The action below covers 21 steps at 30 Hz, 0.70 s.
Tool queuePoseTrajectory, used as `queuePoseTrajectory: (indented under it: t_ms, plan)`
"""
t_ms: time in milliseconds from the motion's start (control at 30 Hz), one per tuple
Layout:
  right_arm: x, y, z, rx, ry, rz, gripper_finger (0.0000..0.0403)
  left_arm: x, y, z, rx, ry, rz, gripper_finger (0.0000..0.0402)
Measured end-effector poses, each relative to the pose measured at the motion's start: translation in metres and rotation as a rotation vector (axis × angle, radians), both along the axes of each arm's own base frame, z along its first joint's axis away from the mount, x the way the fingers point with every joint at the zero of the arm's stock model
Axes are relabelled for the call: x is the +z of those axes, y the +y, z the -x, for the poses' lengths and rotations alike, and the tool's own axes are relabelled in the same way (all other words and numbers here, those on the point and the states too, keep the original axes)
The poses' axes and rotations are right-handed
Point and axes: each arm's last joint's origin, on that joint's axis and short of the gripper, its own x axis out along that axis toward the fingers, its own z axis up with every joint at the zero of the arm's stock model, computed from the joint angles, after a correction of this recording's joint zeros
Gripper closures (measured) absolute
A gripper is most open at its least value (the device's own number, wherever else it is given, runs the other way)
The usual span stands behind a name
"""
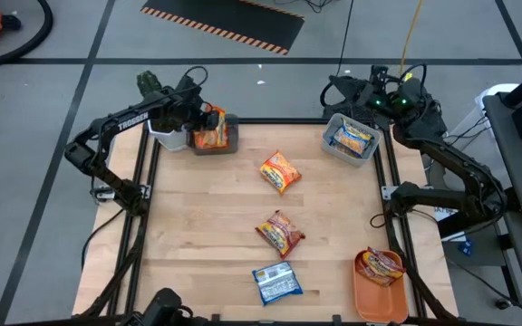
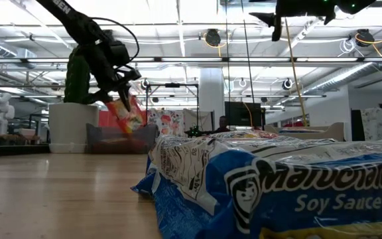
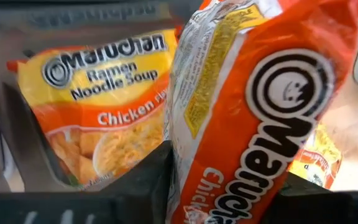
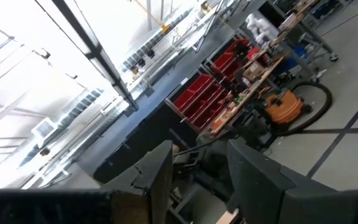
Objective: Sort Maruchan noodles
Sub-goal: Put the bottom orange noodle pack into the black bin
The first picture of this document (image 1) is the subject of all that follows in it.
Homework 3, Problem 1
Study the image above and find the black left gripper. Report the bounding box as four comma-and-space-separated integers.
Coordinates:
177, 97, 220, 137

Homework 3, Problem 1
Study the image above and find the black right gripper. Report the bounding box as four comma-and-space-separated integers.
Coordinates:
329, 75, 380, 110

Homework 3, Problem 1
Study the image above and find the blue soy sauce noodle pack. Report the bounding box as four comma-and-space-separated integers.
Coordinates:
251, 261, 305, 307
340, 117, 375, 139
331, 126, 373, 159

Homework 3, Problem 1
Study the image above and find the yellow hanging cable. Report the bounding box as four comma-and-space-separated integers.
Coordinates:
397, 0, 425, 78

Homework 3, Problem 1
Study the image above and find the left gripper cable loop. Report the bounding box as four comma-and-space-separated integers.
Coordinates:
182, 65, 210, 91

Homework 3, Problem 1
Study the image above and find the orange chicken noodle pack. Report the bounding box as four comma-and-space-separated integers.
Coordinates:
192, 128, 220, 151
259, 149, 304, 196
204, 105, 229, 149

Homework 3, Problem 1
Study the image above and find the white paper sheet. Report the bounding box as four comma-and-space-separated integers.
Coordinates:
432, 206, 467, 245

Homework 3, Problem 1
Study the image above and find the bundle of desk cables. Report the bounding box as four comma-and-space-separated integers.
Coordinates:
423, 115, 491, 176

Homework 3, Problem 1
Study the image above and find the orange vacuum cleaner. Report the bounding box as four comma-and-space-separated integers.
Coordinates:
0, 0, 55, 70

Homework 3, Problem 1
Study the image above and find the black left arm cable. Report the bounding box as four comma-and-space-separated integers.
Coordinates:
80, 207, 127, 273

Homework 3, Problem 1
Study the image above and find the black orange-striped floor mat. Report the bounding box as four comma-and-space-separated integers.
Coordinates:
140, 0, 306, 57

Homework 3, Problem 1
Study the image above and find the light grey bin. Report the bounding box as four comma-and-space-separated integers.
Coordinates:
320, 112, 382, 168

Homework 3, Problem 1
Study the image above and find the white trash bin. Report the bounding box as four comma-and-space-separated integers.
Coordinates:
475, 82, 522, 150

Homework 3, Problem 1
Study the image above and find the red beef noodle pack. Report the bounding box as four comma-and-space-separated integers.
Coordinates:
361, 246, 408, 281
354, 258, 397, 288
255, 209, 307, 260

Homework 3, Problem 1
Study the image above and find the orange plastic tray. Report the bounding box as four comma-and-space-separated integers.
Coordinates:
352, 247, 411, 325

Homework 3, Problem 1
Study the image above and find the black floor cable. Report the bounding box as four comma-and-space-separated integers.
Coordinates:
443, 256, 522, 326

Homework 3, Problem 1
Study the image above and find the dark translucent grey bin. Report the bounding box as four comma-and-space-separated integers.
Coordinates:
187, 112, 241, 157

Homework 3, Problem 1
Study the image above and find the black aluminium table frame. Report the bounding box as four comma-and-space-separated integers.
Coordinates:
72, 117, 460, 326

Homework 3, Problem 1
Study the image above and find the black hanging cable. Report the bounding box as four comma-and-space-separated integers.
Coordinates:
319, 0, 356, 110

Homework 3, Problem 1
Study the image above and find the white hexagonal plant pot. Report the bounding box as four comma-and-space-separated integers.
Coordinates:
146, 118, 190, 153

